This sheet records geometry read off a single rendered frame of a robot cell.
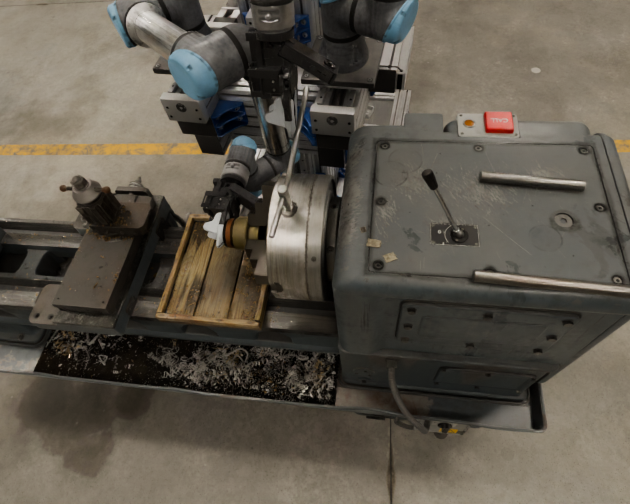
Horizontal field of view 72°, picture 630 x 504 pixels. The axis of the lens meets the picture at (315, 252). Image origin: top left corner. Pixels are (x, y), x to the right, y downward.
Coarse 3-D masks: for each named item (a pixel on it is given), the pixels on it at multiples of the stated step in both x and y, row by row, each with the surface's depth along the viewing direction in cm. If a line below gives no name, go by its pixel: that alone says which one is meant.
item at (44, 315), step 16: (160, 208) 140; (80, 224) 141; (160, 224) 139; (144, 240) 133; (144, 256) 132; (144, 272) 132; (48, 288) 129; (128, 288) 125; (48, 304) 127; (128, 304) 125; (32, 320) 124; (48, 320) 124; (64, 320) 121; (80, 320) 120; (96, 320) 120; (112, 320) 119; (128, 320) 125
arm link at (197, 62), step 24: (120, 0) 120; (144, 0) 119; (120, 24) 118; (144, 24) 113; (168, 24) 109; (168, 48) 105; (192, 48) 96; (216, 48) 96; (240, 48) 98; (192, 72) 95; (216, 72) 97; (240, 72) 101; (192, 96) 102
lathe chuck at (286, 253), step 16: (304, 176) 102; (272, 192) 98; (304, 192) 96; (272, 208) 95; (304, 208) 94; (288, 224) 94; (304, 224) 93; (272, 240) 94; (288, 240) 94; (304, 240) 93; (272, 256) 95; (288, 256) 94; (304, 256) 94; (272, 272) 97; (288, 272) 96; (304, 272) 95; (288, 288) 100; (304, 288) 99
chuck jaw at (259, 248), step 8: (248, 240) 107; (256, 240) 107; (264, 240) 107; (248, 248) 106; (256, 248) 106; (264, 248) 106; (248, 256) 108; (256, 256) 104; (264, 256) 104; (256, 264) 103; (264, 264) 103; (256, 272) 102; (264, 272) 101; (256, 280) 103; (264, 280) 102; (272, 288) 102; (280, 288) 102
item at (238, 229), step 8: (224, 224) 109; (232, 224) 109; (240, 224) 108; (224, 232) 108; (232, 232) 108; (240, 232) 107; (248, 232) 108; (256, 232) 108; (264, 232) 113; (224, 240) 109; (232, 240) 109; (240, 240) 108; (240, 248) 110
